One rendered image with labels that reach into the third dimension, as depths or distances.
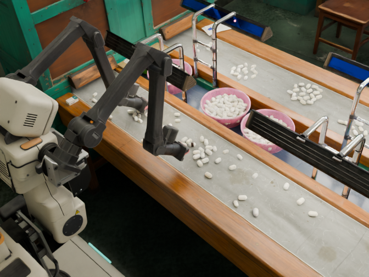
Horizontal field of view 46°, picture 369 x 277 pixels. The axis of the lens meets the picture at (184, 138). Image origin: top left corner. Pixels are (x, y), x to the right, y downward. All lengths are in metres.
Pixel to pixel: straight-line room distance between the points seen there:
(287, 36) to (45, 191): 3.19
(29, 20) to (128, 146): 0.78
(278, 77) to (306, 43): 1.80
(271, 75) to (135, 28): 0.86
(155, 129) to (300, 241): 0.72
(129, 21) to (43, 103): 1.25
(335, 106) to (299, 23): 2.36
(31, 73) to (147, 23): 1.12
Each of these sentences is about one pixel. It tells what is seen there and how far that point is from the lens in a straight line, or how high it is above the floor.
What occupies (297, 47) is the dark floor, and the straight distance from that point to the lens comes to 4.29.
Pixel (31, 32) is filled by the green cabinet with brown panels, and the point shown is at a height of 1.18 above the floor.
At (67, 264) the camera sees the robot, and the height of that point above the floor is 0.28.
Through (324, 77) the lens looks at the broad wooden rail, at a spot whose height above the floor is 0.76.
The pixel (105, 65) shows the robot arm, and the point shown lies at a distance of 2.04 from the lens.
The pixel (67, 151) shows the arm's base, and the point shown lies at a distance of 1.51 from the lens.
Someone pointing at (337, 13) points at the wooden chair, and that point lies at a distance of 3.91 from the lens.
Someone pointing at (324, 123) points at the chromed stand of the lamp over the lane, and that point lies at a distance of 1.78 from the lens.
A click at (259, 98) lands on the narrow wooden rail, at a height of 0.76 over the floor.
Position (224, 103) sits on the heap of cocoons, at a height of 0.73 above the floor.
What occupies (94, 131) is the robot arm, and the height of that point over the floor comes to 1.26.
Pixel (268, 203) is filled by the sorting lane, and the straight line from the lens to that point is 1.91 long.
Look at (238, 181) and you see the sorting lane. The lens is 1.98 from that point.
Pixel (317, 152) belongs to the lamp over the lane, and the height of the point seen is 1.09.
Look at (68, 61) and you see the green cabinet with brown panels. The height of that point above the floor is 0.93.
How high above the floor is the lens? 2.23
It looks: 43 degrees down
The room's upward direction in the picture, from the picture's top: 5 degrees counter-clockwise
